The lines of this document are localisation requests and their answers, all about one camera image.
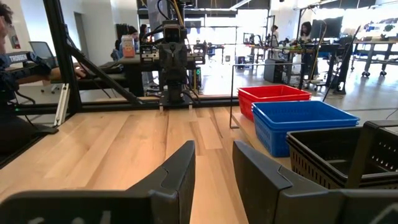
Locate black computer monitor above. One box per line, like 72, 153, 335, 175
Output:
310, 16, 344, 40

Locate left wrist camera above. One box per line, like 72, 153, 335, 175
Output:
162, 23, 183, 43

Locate grey workbench on casters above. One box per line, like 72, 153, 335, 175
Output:
351, 37, 398, 77

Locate white metal bracket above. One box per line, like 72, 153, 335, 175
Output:
53, 83, 71, 127

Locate black metal table frame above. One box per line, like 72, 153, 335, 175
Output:
0, 0, 240, 170

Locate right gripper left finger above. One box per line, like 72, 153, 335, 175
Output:
127, 140, 196, 224

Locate red plastic basket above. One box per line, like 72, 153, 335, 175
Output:
237, 84, 312, 98
238, 98, 312, 123
238, 95, 312, 101

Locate black plastic basket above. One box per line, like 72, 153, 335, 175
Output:
289, 142, 398, 190
285, 119, 398, 183
286, 136, 398, 187

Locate person's hand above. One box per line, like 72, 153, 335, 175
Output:
73, 66, 88, 79

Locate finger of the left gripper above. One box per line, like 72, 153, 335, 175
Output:
167, 45, 178, 78
177, 45, 188, 78

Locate grey laptop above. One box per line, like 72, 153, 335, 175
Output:
28, 40, 58, 68

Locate black workbench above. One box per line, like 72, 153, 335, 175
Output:
245, 42, 353, 95

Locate black desk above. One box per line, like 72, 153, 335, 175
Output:
49, 55, 162, 97

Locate black leaning rod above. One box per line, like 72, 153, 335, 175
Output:
322, 26, 362, 102

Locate person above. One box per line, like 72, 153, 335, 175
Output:
139, 24, 149, 43
298, 21, 315, 78
269, 24, 280, 48
0, 2, 87, 103
127, 26, 140, 53

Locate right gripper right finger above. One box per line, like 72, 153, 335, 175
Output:
233, 140, 343, 224

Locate black computer tower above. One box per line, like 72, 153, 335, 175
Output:
263, 58, 289, 83

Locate black Trossen labelled device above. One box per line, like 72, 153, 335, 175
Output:
5, 50, 53, 68

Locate orange white carton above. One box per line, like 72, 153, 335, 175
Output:
121, 34, 136, 58

